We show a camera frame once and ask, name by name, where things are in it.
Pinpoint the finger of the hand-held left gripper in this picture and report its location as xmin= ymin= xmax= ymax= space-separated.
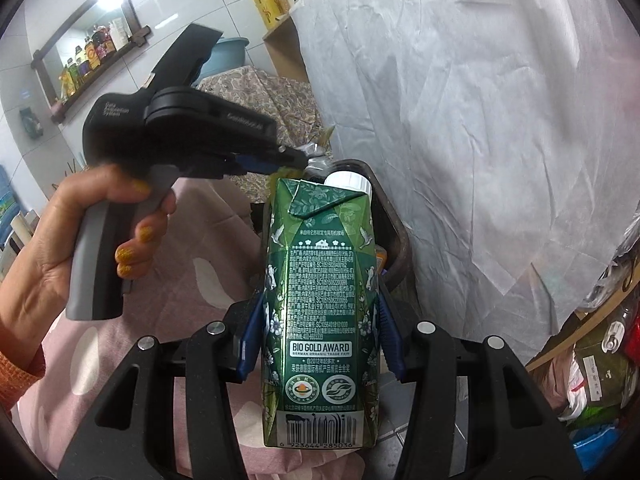
xmin=232 ymin=155 xmax=284 ymax=177
xmin=227 ymin=145 xmax=311 ymax=171

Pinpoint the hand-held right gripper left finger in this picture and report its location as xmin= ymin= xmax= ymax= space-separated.
xmin=59 ymin=292 xmax=266 ymax=480

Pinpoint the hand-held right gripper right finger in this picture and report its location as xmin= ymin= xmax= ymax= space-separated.
xmin=376 ymin=290 xmax=583 ymax=480

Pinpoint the plastic wrapper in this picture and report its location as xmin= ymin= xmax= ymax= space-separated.
xmin=277 ymin=129 xmax=334 ymax=181

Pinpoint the green milk carton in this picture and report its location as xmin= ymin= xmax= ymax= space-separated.
xmin=260 ymin=176 xmax=382 ymax=450

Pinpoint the dark brown trash bin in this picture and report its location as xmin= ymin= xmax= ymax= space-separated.
xmin=250 ymin=159 xmax=412 ymax=292

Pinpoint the person's left forearm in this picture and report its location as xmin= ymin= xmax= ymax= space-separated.
xmin=0 ymin=320 xmax=49 ymax=411

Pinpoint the person's left hand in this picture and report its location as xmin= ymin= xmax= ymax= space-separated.
xmin=0 ymin=162 xmax=178 ymax=341

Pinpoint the floral patterned cloth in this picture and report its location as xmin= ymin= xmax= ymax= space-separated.
xmin=197 ymin=65 xmax=327 ymax=207

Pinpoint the light blue plastic basin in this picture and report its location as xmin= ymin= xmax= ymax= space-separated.
xmin=212 ymin=37 xmax=249 ymax=76

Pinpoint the pink polka dot tablecloth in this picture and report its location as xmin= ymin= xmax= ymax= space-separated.
xmin=10 ymin=160 xmax=383 ymax=480

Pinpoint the wooden cabinet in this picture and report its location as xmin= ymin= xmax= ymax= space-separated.
xmin=262 ymin=12 xmax=311 ymax=84

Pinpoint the row of bottles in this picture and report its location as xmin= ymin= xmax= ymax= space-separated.
xmin=57 ymin=17 xmax=133 ymax=101

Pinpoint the white cloth cover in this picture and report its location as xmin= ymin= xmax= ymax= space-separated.
xmin=290 ymin=0 xmax=640 ymax=357

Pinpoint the wooden wall shelf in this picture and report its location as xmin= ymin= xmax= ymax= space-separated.
xmin=31 ymin=0 xmax=152 ymax=125

